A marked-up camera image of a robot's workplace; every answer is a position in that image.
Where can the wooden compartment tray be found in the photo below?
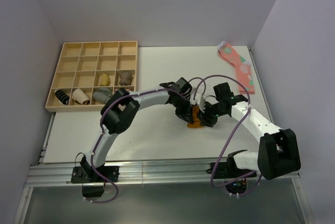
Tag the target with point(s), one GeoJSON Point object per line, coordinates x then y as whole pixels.
{"type": "Point", "coordinates": [81, 65]}

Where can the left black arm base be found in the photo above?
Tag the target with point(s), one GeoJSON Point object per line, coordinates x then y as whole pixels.
{"type": "Point", "coordinates": [93, 185]}

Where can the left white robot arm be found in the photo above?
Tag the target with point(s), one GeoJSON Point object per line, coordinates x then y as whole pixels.
{"type": "Point", "coordinates": [119, 112]}

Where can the beige rolled sock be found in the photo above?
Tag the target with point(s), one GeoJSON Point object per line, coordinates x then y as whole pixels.
{"type": "Point", "coordinates": [80, 97]}

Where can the taupe rolled sock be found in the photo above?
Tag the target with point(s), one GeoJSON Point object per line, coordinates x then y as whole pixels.
{"type": "Point", "coordinates": [124, 77]}

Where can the grey rolled sock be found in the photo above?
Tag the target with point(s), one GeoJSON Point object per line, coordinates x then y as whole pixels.
{"type": "Point", "coordinates": [102, 95]}

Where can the black rolled sock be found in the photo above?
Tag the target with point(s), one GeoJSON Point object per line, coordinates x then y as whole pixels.
{"type": "Point", "coordinates": [62, 97]}

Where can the yellow rolled sock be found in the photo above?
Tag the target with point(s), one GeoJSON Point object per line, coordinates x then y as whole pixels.
{"type": "Point", "coordinates": [104, 80]}

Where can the pink patterned sock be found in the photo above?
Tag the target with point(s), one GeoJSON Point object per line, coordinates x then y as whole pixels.
{"type": "Point", "coordinates": [241, 65]}

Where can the aluminium mounting rail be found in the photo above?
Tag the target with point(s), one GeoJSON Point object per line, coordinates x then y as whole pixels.
{"type": "Point", "coordinates": [130, 172]}

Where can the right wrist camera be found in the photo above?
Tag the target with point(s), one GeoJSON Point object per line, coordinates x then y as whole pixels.
{"type": "Point", "coordinates": [198, 100]}

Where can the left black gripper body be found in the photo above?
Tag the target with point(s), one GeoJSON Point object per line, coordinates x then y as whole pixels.
{"type": "Point", "coordinates": [182, 107]}

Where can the mustard yellow striped sock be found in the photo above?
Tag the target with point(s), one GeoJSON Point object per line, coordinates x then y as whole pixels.
{"type": "Point", "coordinates": [195, 123]}

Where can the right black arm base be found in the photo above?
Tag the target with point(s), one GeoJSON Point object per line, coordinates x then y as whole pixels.
{"type": "Point", "coordinates": [236, 183]}

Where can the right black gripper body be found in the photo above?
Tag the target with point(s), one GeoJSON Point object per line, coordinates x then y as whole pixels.
{"type": "Point", "coordinates": [211, 113]}

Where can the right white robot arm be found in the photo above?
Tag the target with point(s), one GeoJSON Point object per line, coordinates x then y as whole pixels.
{"type": "Point", "coordinates": [277, 153]}

